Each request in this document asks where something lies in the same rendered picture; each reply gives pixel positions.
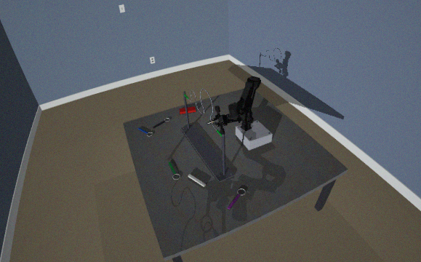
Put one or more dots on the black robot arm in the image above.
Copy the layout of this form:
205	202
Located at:
241	111

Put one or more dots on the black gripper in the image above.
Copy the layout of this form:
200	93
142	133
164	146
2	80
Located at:
217	109

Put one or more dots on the white flat bar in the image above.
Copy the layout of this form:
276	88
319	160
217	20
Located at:
197	180

